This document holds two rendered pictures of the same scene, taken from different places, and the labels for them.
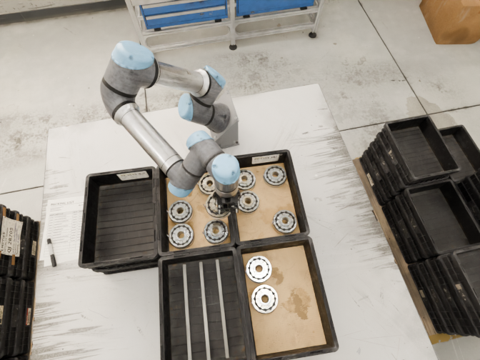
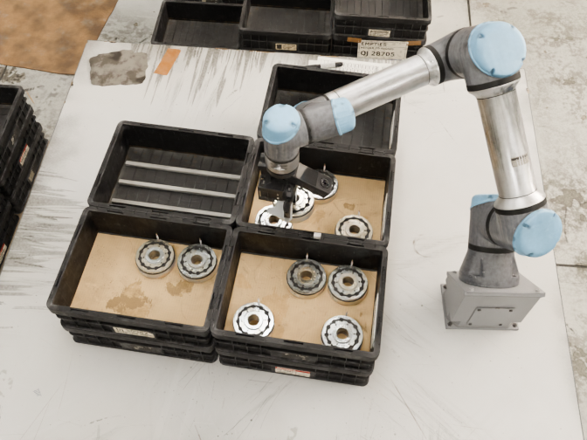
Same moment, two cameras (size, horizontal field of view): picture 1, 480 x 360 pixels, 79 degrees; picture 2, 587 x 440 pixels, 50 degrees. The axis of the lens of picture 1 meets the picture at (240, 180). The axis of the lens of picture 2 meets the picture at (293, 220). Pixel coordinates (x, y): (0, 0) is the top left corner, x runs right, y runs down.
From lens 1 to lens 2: 1.01 m
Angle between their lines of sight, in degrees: 45
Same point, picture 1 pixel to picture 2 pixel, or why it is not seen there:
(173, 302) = (201, 159)
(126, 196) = (368, 130)
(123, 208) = not seen: hidden behind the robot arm
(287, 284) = (161, 297)
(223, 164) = (281, 113)
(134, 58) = (478, 40)
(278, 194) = (307, 334)
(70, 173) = (437, 89)
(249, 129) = (479, 358)
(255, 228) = (259, 279)
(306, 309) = (118, 310)
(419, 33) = not seen: outside the picture
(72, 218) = not seen: hidden behind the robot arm
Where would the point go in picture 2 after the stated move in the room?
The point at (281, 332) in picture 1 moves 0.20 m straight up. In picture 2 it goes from (107, 268) to (86, 229)
